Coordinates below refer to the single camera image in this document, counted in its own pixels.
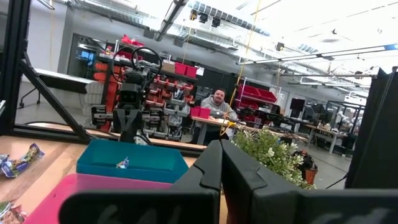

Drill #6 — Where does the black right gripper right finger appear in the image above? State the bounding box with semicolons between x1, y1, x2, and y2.
221;139;398;224

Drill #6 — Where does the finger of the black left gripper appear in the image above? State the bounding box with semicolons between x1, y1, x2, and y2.
127;109;144;142
112;109;129;142

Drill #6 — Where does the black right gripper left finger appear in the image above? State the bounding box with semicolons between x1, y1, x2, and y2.
58;139;223;224

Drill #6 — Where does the blue and white granola bar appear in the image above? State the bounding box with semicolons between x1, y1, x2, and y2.
116;156;130;170

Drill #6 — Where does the blue and orange granola bar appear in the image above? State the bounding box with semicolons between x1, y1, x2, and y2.
1;142;45;179

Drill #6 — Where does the green and red granola bar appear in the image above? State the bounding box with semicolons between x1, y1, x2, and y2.
0;200;28;224

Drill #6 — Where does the green artificial plant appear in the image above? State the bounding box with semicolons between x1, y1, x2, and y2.
231;128;318;190

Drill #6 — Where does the blue plastic tray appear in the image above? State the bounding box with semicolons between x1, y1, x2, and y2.
76;139;190;184

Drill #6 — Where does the parts shelf with bins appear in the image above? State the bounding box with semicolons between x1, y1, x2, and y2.
92;34;200;141

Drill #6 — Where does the orange and black machine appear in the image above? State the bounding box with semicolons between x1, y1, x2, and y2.
293;150;319;185

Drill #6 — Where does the white table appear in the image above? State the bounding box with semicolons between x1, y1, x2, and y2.
18;67;98;108

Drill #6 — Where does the pink plastic tray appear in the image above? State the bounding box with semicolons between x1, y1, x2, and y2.
24;173;175;224

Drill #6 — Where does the wooden work table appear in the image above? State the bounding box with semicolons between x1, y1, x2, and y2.
190;116;309;146

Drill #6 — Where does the person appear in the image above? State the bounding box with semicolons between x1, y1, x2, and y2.
198;88;239;146

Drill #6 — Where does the red bin rack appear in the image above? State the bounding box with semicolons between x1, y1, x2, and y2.
234;83;278;107

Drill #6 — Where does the ceiling light fixture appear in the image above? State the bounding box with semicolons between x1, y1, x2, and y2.
154;0;190;42

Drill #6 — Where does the black upright panel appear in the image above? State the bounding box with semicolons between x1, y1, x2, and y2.
344;66;398;190

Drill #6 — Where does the ceiling light strip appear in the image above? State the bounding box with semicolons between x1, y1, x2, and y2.
235;44;398;66

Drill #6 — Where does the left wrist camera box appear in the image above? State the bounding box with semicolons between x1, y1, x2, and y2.
119;82;139;105

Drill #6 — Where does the yellow hanging cable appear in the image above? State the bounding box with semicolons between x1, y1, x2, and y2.
219;0;262;137

